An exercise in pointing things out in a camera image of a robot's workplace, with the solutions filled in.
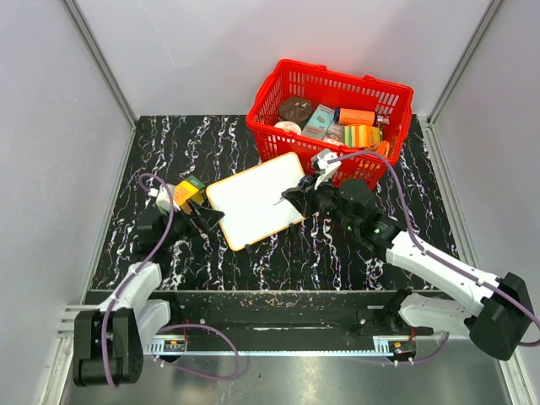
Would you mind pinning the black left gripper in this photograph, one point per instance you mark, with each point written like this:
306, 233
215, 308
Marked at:
203, 218

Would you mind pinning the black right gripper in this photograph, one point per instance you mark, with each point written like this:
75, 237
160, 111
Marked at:
305, 200

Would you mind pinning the white marker blue cap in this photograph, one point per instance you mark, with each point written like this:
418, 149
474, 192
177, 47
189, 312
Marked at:
294, 195

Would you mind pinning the white board yellow frame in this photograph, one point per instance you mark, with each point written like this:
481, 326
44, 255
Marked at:
251, 201

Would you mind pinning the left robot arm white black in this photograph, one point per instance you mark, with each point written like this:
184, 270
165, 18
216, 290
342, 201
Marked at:
108, 341

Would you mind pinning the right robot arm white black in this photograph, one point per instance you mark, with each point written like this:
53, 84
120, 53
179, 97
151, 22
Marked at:
493, 311

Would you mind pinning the orange green sponge pack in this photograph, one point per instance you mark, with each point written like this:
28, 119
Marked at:
189, 189

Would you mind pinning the pink white round item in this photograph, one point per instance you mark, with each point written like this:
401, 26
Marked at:
289, 126

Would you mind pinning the teal white small box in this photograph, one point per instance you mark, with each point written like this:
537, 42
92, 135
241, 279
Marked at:
319, 122

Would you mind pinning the striped sponge pack in basket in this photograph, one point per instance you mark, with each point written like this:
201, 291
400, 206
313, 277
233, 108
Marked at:
361, 136

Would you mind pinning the brown round chocolate item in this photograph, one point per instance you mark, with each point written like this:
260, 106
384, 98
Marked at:
295, 109

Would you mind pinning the red plastic shopping basket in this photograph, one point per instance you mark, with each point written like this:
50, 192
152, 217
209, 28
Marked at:
332, 89

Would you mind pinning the orange bottle blue cap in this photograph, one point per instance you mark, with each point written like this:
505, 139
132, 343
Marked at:
346, 117

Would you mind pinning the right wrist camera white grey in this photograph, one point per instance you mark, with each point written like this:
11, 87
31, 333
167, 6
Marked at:
325, 164

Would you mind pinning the wrist camera white grey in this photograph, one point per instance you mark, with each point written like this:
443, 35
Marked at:
325, 164
162, 200

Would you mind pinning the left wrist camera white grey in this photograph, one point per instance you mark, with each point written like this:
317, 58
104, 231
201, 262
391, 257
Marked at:
162, 200

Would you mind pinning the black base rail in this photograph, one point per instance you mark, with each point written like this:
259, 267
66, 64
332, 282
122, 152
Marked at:
288, 321

